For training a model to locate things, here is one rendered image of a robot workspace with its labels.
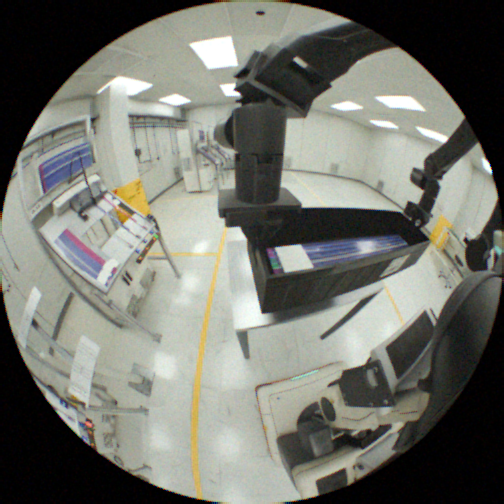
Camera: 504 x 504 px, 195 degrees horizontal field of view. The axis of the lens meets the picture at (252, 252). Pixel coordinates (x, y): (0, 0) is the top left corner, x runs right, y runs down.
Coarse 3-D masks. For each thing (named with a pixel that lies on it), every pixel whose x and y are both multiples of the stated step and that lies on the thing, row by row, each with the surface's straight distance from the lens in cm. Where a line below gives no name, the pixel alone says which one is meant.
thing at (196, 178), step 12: (180, 132) 419; (192, 132) 402; (204, 132) 469; (180, 144) 418; (192, 144) 423; (204, 144) 456; (180, 156) 421; (204, 156) 399; (216, 156) 461; (192, 168) 414; (204, 168) 426; (216, 168) 391; (192, 180) 421; (204, 180) 411; (216, 180) 399
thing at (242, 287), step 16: (240, 240) 76; (240, 256) 67; (240, 272) 60; (240, 288) 55; (368, 288) 74; (240, 304) 52; (256, 304) 52; (320, 304) 57; (336, 304) 60; (240, 320) 50; (256, 320) 50; (272, 320) 50; (288, 320) 51; (240, 336) 57; (320, 336) 141
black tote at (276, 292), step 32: (288, 224) 34; (320, 224) 39; (352, 224) 47; (384, 224) 62; (256, 256) 22; (384, 256) 31; (416, 256) 57; (256, 288) 28; (288, 288) 21; (320, 288) 25; (352, 288) 34
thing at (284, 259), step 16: (352, 240) 42; (368, 240) 46; (384, 240) 52; (400, 240) 61; (272, 256) 29; (288, 256) 30; (304, 256) 31; (320, 256) 32; (336, 256) 34; (352, 256) 37; (272, 272) 28
